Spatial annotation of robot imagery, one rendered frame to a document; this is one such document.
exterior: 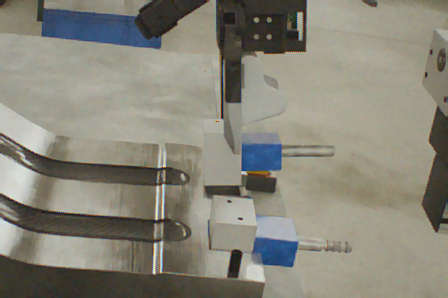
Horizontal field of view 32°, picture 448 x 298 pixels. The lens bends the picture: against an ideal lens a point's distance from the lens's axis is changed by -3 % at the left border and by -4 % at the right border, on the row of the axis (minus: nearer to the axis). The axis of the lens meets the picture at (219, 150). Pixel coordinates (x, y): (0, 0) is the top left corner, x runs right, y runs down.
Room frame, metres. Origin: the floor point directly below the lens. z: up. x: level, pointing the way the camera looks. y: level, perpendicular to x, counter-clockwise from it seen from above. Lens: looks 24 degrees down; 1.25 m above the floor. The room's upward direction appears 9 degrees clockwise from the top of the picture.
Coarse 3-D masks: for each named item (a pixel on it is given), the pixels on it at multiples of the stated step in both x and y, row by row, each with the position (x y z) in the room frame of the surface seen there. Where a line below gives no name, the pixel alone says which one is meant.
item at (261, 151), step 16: (208, 128) 0.73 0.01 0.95; (208, 144) 0.71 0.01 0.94; (224, 144) 0.71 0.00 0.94; (256, 144) 0.72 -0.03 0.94; (272, 144) 0.72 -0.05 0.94; (208, 160) 0.71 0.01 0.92; (224, 160) 0.71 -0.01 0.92; (240, 160) 0.71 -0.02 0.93; (256, 160) 0.72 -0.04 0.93; (272, 160) 0.72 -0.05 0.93; (208, 176) 0.71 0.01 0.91; (224, 176) 0.71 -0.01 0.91; (240, 176) 0.71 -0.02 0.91
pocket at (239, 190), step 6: (246, 174) 0.76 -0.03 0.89; (246, 180) 0.76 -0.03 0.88; (210, 186) 0.76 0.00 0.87; (216, 186) 0.76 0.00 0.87; (222, 186) 0.76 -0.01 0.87; (228, 186) 0.76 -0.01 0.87; (234, 186) 0.76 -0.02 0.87; (240, 186) 0.76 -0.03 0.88; (210, 192) 0.76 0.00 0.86; (216, 192) 0.76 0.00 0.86; (222, 192) 0.76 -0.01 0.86; (228, 192) 0.76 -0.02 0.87; (234, 192) 0.76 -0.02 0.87; (240, 192) 0.75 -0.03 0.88
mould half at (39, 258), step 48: (48, 144) 0.77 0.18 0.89; (96, 144) 0.79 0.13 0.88; (144, 144) 0.80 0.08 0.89; (48, 192) 0.67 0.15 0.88; (96, 192) 0.68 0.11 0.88; (144, 192) 0.69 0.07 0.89; (192, 192) 0.70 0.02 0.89; (0, 240) 0.56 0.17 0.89; (48, 240) 0.58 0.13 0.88; (96, 240) 0.59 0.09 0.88; (192, 240) 0.61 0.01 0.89; (0, 288) 0.54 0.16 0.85; (48, 288) 0.54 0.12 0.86; (96, 288) 0.55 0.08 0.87; (144, 288) 0.55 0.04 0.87; (192, 288) 0.56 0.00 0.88; (240, 288) 0.56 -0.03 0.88
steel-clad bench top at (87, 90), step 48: (0, 48) 1.31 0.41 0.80; (48, 48) 1.34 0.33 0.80; (96, 48) 1.38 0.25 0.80; (144, 48) 1.42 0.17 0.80; (0, 96) 1.09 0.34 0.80; (48, 96) 1.12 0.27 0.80; (96, 96) 1.15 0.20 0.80; (144, 96) 1.18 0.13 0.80; (192, 96) 1.21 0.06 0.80; (192, 144) 1.02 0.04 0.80; (288, 288) 0.70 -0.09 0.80
